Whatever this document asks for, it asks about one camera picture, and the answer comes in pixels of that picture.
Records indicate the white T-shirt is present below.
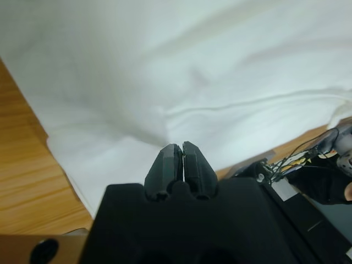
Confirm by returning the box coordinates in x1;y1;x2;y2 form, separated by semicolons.
0;0;352;221

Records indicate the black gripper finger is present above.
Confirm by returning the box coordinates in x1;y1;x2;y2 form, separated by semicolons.
182;141;220;201
144;143;184;204

